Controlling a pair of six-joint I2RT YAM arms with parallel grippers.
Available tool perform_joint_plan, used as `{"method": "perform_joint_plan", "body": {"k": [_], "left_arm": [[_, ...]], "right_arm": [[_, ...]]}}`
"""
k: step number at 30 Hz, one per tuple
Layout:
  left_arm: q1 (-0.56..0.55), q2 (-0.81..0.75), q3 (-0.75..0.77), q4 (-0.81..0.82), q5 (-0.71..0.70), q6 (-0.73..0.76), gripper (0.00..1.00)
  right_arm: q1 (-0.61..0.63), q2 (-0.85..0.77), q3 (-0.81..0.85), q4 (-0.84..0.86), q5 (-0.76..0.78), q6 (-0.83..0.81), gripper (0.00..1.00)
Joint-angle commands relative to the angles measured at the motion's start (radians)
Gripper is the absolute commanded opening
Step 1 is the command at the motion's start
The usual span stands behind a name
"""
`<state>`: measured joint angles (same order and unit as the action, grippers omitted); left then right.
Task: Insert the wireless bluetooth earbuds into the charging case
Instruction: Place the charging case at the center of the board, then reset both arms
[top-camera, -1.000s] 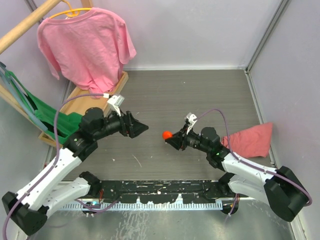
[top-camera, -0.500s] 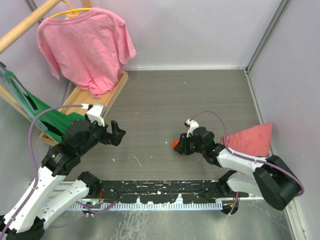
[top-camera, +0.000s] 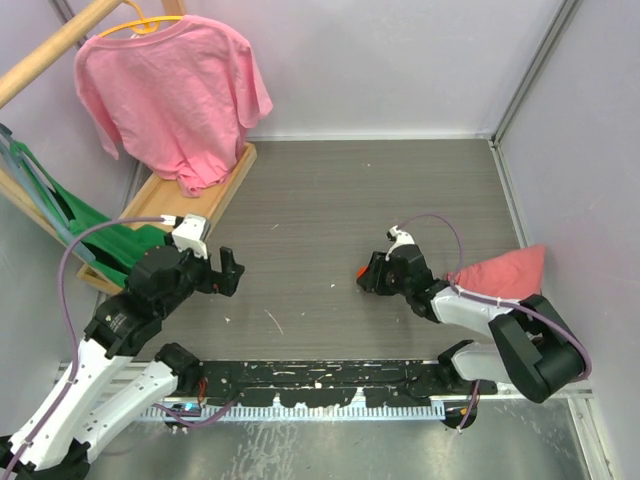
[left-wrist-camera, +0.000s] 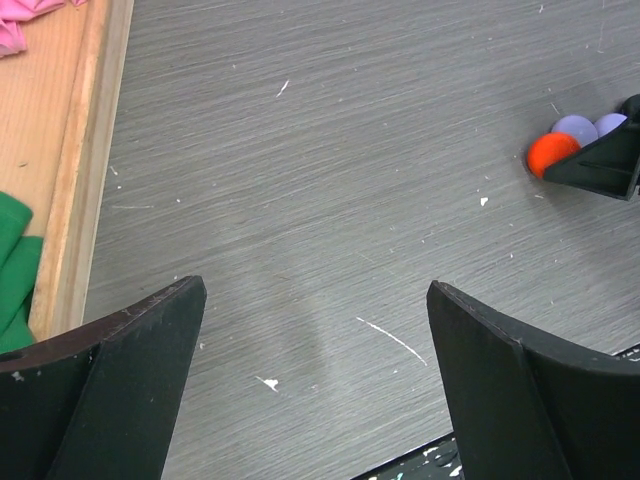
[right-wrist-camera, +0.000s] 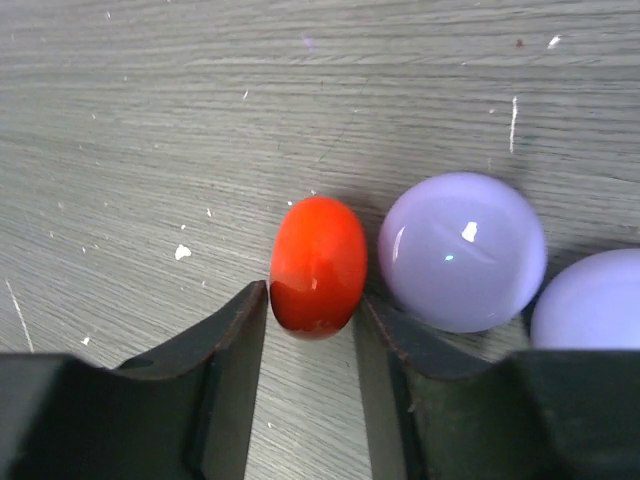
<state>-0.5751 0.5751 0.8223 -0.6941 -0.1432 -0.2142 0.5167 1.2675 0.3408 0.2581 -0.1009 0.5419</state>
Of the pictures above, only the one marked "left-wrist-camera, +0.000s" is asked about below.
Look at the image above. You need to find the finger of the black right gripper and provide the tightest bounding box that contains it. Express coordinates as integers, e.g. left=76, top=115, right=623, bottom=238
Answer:
left=543, top=118, right=639, bottom=201

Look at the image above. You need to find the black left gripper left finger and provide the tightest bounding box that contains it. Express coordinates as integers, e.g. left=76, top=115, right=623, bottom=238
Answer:
left=1, top=276, right=207, bottom=479

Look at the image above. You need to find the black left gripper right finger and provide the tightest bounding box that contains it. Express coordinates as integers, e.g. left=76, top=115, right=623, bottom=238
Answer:
left=426, top=281, right=639, bottom=479

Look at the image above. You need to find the lilac earbud case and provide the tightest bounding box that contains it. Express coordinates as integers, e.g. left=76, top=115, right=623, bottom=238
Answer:
left=551, top=114, right=599, bottom=147
left=594, top=112, right=627, bottom=138

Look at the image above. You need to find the orange earbud case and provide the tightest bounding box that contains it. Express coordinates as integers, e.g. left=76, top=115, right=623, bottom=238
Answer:
left=527, top=132, right=581, bottom=179

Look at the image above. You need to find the black earbud charging case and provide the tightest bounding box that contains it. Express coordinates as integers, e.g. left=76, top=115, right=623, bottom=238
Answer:
left=620, top=94, right=640, bottom=118

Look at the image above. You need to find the green t-shirt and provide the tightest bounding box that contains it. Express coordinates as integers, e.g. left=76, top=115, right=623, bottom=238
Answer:
left=1, top=192, right=43, bottom=354

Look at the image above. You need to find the wooden rack base tray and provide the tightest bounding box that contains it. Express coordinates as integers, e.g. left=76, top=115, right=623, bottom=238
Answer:
left=1, top=1, right=134, bottom=341

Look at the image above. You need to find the pink t-shirt on hanger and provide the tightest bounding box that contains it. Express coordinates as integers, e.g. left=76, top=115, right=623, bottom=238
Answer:
left=0, top=0, right=86, bottom=57

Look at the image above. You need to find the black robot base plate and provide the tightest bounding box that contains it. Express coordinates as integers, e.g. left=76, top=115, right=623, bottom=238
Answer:
left=354, top=432, right=465, bottom=480

